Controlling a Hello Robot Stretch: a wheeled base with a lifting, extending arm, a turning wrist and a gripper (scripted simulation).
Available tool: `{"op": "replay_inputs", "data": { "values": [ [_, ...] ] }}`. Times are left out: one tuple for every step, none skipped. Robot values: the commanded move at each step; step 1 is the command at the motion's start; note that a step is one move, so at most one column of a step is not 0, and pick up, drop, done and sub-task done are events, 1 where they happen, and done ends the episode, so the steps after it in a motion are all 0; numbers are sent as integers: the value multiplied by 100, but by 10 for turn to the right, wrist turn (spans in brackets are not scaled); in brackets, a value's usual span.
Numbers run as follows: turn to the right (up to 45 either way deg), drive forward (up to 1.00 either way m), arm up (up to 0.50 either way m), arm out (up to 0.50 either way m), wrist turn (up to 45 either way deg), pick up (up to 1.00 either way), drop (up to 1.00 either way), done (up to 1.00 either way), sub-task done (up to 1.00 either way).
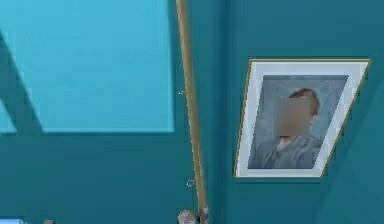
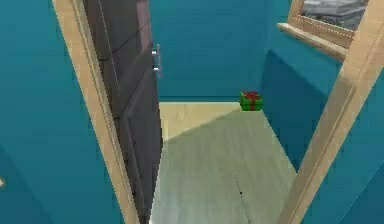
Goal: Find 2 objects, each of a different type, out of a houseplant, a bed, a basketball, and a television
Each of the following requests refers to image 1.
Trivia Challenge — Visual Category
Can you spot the tan wooden room door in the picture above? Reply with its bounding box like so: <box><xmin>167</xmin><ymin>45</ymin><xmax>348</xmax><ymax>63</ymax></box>
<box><xmin>175</xmin><ymin>0</ymin><xmax>210</xmax><ymax>214</ymax></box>

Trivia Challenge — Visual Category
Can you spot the gold framed portrait picture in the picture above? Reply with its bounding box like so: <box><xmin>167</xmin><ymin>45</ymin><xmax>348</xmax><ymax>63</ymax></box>
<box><xmin>232</xmin><ymin>58</ymin><xmax>372</xmax><ymax>179</ymax></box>

